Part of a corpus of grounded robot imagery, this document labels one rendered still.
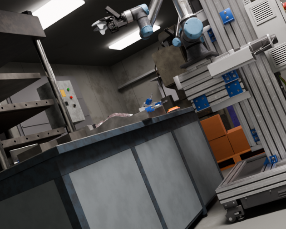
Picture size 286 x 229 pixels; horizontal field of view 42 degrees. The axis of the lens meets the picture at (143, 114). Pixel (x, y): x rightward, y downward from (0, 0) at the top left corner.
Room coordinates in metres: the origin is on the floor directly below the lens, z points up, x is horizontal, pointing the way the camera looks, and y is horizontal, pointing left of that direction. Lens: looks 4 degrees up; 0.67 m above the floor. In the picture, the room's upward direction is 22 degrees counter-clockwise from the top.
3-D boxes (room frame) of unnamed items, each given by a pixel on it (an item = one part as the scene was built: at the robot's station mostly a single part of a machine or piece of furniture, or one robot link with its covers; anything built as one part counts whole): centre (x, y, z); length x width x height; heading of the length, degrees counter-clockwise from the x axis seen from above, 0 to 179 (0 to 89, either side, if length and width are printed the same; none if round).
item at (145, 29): (2.30, -0.22, 1.34); 0.11 x 0.08 x 0.11; 2
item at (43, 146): (1.93, 0.58, 0.83); 0.17 x 0.13 x 0.06; 63
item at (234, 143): (4.84, -0.91, 0.32); 1.15 x 0.92 x 0.64; 68
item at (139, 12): (2.28, -0.22, 1.43); 0.11 x 0.08 x 0.09; 92
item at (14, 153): (2.69, 1.08, 0.87); 0.50 x 0.27 x 0.17; 63
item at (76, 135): (2.09, 0.46, 0.84); 0.20 x 0.15 x 0.07; 63
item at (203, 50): (2.43, -0.48, 1.09); 0.15 x 0.15 x 0.10
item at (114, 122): (2.46, 0.20, 0.86); 0.50 x 0.26 x 0.11; 81
